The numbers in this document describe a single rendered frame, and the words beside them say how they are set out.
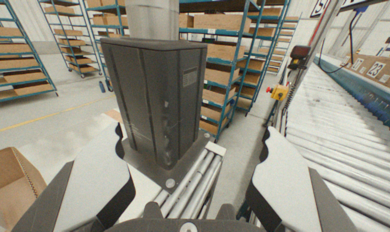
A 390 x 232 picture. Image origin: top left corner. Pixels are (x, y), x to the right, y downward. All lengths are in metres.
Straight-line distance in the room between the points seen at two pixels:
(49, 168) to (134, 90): 0.36
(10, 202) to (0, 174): 0.07
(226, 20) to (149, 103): 1.01
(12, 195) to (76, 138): 0.20
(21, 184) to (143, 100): 0.38
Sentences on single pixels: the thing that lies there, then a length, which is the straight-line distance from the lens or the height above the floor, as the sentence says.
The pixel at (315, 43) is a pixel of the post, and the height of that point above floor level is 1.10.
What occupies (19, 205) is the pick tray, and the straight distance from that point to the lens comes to 0.50.
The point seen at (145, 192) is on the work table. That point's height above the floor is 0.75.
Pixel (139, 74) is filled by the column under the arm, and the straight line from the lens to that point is 0.27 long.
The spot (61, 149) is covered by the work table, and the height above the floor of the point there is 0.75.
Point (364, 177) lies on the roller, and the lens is 0.71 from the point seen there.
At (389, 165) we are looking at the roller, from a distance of 0.86.
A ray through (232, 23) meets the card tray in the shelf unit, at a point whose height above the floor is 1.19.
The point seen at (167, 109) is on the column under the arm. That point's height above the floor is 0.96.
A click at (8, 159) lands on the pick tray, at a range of 0.53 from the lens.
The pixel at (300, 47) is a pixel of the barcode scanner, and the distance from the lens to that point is 0.75.
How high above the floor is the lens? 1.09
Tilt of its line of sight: 33 degrees down
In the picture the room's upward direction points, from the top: 4 degrees clockwise
